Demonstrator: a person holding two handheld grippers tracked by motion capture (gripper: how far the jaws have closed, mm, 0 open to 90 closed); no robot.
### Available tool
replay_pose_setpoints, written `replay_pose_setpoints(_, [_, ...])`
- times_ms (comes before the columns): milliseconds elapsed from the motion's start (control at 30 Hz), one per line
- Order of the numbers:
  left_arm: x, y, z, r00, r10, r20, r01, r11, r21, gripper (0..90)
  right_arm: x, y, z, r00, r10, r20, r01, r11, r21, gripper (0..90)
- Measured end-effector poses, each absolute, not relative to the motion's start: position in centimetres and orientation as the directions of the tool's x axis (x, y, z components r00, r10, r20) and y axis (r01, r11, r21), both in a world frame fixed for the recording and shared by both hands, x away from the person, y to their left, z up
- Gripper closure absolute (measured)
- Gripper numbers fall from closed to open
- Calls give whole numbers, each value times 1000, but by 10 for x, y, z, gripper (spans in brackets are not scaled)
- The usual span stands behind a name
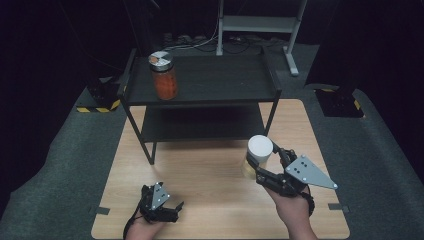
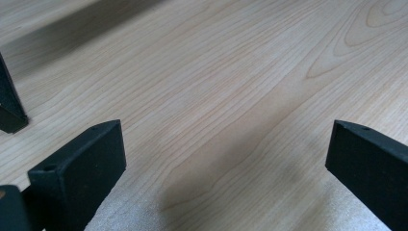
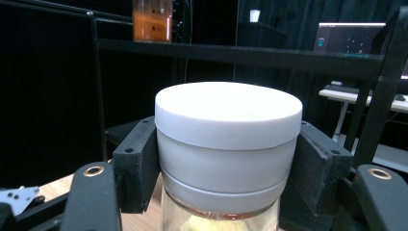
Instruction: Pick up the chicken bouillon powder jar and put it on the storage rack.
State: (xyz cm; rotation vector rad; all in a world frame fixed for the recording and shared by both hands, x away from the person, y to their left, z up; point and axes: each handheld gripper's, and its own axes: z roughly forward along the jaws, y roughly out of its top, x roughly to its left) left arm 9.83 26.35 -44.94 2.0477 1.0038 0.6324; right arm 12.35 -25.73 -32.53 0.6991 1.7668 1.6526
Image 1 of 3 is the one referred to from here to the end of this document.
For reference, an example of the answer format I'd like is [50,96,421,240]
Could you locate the black two-tier shelf rack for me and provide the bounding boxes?
[116,46,283,166]

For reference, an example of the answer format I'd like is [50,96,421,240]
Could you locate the black cable bundle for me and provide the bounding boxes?
[194,35,264,55]

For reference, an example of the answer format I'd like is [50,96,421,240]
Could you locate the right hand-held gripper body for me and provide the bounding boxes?
[255,154,339,198]

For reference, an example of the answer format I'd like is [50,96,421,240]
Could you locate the silver lid jar orange contents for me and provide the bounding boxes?
[148,50,179,101]

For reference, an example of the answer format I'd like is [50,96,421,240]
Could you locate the white cable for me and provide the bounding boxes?
[162,18,220,52]

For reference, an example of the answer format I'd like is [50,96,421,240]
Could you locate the white lid jar yellow contents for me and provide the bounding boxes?
[241,134,274,180]

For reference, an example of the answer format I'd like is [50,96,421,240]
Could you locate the grey metal stand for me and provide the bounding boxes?
[215,0,308,77]

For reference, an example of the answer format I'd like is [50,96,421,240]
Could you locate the person's right hand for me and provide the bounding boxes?
[265,187,313,232]

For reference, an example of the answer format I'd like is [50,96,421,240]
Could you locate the grey felt mat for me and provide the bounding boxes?
[0,41,424,240]

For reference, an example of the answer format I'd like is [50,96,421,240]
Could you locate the grey tape piece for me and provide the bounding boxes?
[328,203,350,214]
[89,206,111,216]

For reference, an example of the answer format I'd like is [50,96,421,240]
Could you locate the black power strip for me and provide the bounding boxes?
[163,32,208,48]

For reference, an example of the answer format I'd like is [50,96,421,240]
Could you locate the black base yellow striped edge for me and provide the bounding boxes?
[76,76,122,114]
[314,87,365,118]

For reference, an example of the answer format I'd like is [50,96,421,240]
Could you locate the black cord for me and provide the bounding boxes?
[122,201,147,240]
[301,186,316,218]

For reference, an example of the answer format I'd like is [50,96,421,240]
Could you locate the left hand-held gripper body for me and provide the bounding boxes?
[139,181,177,224]

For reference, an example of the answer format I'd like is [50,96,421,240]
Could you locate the person's left hand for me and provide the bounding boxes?
[124,216,167,240]

